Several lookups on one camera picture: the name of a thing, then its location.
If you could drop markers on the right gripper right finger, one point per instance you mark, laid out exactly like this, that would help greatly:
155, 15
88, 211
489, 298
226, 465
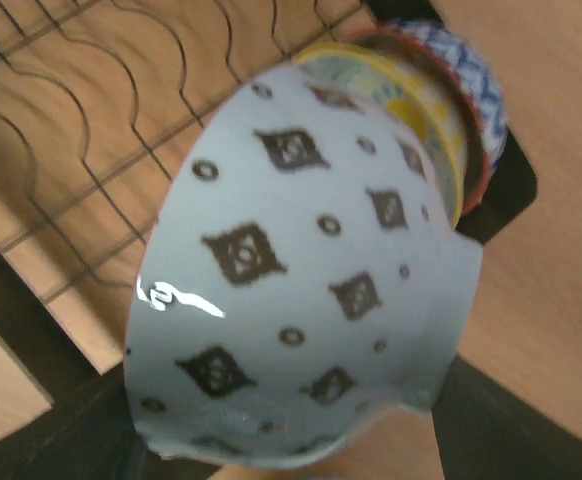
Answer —
483, 431

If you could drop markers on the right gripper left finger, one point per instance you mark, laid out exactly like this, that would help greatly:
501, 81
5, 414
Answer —
89, 435

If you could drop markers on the red rimmed dotted bowl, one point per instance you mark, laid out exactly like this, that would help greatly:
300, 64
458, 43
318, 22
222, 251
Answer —
302, 280

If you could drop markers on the black wire dish rack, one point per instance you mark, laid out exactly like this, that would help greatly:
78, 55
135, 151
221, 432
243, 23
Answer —
99, 103

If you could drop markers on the yellow rimmed sun bowl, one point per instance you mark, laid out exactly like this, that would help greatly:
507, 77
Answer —
410, 95

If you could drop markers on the blue white patterned bowl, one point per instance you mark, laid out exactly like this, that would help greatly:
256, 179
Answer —
451, 64

